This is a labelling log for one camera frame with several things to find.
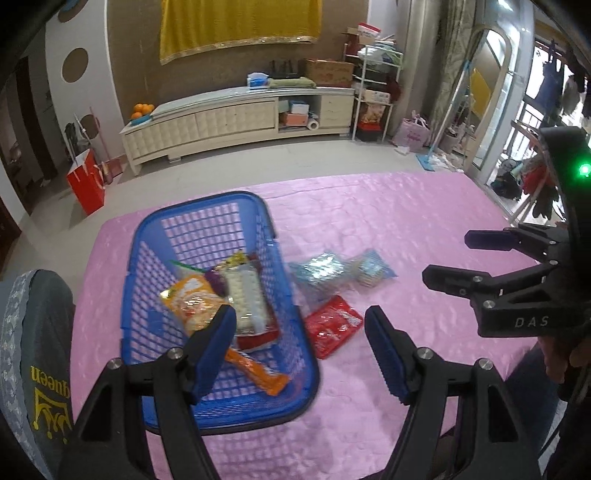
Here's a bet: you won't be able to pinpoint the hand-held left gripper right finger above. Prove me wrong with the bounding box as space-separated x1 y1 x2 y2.
364 305 542 480

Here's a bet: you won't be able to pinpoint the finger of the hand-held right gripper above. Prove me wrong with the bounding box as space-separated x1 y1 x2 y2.
422 264 555 317
464 226 571 261

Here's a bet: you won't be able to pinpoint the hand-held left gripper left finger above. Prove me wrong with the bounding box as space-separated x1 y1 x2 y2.
58 305 238 480

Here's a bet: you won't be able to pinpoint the red striped snack packet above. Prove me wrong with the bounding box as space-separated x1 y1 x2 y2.
233 323 280 354

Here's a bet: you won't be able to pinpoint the orange snack bar packet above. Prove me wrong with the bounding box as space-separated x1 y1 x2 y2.
224 348 291 398

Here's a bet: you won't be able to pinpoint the clear yellow cookie packet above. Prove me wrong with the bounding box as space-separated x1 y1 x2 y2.
159 274 232 337

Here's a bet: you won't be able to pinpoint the clear cracker bag green zip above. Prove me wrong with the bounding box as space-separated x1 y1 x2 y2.
170 249 278 335

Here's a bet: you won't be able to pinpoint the small light blue snack pack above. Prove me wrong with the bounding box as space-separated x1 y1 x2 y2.
351 249 398 289

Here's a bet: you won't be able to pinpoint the large light blue snack pack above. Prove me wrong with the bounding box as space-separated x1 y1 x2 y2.
288 251 356 301

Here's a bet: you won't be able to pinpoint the blue plastic basket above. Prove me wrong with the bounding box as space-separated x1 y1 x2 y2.
121 191 320 437

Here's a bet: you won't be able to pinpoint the person's right hand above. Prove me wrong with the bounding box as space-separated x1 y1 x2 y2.
538 330 587 386

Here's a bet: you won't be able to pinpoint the person's blue jeans leg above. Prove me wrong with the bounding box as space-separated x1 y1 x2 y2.
503 346 561 453

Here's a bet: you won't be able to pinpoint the wooden clothes rack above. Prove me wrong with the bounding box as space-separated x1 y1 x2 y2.
492 120 561 220

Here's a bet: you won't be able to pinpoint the pink quilted tablecloth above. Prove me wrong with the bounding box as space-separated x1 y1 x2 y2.
69 172 555 480

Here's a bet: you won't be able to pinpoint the blue mop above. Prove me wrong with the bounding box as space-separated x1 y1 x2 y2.
417 60 474 171

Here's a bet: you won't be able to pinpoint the pink shopping bag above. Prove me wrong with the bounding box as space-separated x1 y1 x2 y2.
393 115 431 153

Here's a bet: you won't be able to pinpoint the grey chair cushion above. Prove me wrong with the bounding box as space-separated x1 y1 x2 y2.
0 269 77 480

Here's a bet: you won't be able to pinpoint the hanging blue garment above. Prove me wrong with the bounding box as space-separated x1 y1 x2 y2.
536 39 566 100

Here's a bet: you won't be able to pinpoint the white metal shelf rack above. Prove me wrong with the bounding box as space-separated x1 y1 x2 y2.
352 34 404 143

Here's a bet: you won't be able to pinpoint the red paper bag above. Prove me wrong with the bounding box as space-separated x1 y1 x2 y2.
67 148 107 216

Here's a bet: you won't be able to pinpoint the boxes in cabinet shelf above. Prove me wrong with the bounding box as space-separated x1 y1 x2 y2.
279 99 310 127

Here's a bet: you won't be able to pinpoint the brown cardboard box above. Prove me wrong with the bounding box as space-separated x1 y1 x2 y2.
303 58 355 88

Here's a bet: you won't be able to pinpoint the cream low cabinet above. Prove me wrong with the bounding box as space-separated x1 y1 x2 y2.
119 85 356 175

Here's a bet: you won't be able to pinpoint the green folded cloth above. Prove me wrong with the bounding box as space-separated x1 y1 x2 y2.
268 78 317 90

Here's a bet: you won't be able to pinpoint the arched door frame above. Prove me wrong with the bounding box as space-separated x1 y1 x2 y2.
462 25 515 183

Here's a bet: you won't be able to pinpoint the yellow wall cloth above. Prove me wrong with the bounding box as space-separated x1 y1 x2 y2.
159 0 322 65

